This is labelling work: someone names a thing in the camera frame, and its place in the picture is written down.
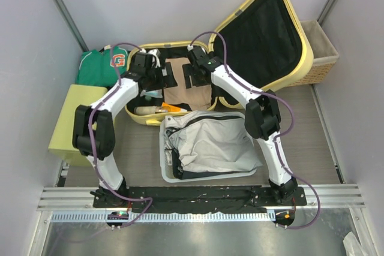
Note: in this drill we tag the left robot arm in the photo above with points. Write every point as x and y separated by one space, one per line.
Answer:
94 132

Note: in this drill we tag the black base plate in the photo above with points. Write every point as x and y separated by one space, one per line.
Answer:
198 199

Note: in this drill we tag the white crumpled plastic bag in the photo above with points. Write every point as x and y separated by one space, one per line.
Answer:
352 246

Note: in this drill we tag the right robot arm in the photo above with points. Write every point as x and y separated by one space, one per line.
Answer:
262 116

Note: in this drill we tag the white plastic mesh basket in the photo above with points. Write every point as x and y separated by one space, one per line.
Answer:
163 160

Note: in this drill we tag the orange tube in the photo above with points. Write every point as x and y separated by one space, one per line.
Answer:
172 109

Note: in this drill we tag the grey white garment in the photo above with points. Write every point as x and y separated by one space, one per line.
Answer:
210 145

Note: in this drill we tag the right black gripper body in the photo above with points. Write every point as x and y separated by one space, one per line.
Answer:
196 80

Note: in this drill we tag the green jersey with G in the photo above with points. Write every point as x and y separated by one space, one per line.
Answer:
96 69

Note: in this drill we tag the wicker basket with liner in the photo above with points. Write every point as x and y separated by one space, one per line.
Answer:
325 54

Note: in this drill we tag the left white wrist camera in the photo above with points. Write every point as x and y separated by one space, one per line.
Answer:
152 58

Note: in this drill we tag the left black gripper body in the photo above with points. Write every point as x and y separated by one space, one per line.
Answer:
155 80

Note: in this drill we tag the aluminium rail frame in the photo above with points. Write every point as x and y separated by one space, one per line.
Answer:
343 211

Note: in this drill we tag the beige cosmetic bottle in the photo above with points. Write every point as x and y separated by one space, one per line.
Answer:
149 110

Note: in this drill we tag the beige sock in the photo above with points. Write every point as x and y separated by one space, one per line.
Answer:
197 98

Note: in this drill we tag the white slotted cable duct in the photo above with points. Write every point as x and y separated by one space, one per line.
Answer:
122 217

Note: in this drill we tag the white tissue pack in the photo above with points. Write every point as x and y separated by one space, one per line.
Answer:
158 93

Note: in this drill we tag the yellow-green drawer box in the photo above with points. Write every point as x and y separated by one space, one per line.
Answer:
61 141

